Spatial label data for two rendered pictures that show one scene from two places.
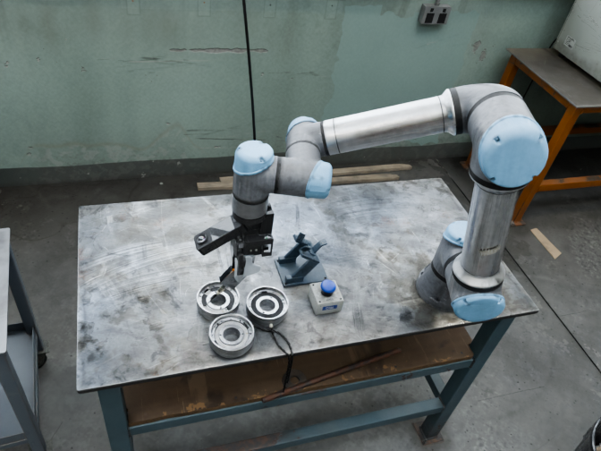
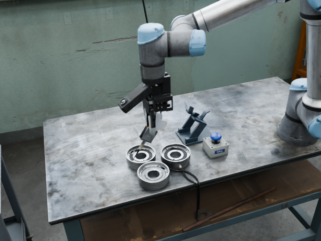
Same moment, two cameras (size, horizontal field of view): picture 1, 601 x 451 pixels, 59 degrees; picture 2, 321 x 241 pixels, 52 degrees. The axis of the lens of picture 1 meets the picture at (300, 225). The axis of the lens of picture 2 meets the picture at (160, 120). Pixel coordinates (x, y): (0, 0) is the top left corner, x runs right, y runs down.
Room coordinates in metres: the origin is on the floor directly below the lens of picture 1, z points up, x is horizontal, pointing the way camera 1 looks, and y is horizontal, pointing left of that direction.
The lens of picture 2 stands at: (-0.08, 0.00, 1.55)
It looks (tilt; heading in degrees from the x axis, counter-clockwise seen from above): 32 degrees down; 6
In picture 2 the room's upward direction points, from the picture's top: 2 degrees counter-clockwise
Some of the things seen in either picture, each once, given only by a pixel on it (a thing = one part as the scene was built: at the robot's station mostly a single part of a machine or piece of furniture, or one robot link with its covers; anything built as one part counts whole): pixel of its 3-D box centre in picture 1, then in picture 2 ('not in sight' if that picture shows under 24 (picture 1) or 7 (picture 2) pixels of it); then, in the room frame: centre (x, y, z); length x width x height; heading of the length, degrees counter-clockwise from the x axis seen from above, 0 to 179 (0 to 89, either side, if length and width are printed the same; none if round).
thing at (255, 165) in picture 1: (254, 172); (152, 44); (0.84, 0.11, 1.23); 0.09 x 0.08 x 0.11; 96
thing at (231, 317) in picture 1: (231, 336); (153, 176); (0.73, 0.11, 0.82); 0.10 x 0.10 x 0.04
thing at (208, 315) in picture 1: (217, 302); (141, 158); (0.82, 0.17, 0.82); 0.10 x 0.10 x 0.04
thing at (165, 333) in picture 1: (304, 259); (196, 130); (1.05, -0.03, 0.79); 1.20 x 0.60 x 0.02; 113
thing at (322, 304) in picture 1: (327, 296); (216, 145); (0.90, -0.10, 0.82); 0.08 x 0.07 x 0.05; 113
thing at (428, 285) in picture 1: (448, 278); (299, 123); (1.02, -0.42, 0.85); 0.15 x 0.15 x 0.10
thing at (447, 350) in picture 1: (288, 339); (194, 198); (1.05, -0.03, 0.40); 1.17 x 0.59 x 0.80; 113
